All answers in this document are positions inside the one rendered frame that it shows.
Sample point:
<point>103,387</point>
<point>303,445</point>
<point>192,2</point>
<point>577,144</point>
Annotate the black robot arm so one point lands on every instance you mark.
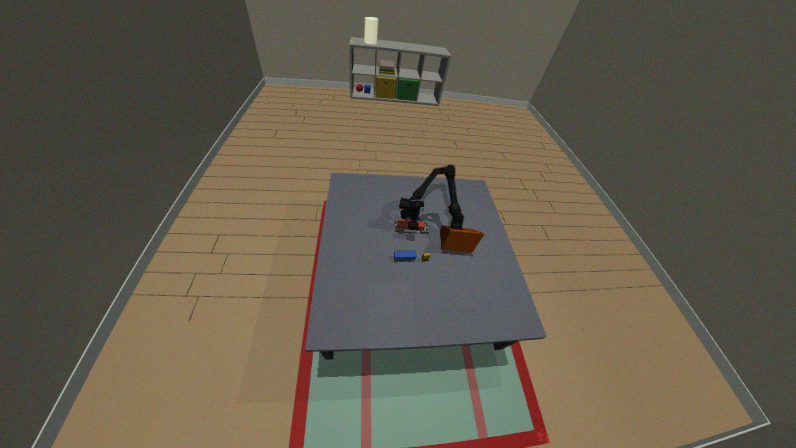
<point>454,209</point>

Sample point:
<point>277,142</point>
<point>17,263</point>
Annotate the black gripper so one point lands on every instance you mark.
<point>413,224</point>

